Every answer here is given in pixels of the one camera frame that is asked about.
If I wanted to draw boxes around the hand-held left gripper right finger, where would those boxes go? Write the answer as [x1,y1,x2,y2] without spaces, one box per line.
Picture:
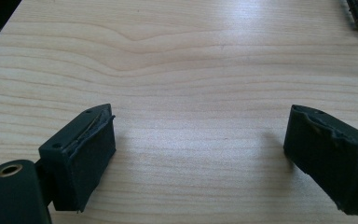
[282,104,358,217]

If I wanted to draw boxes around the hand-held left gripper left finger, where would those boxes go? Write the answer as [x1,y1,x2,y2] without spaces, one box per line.
[38,103,117,214]

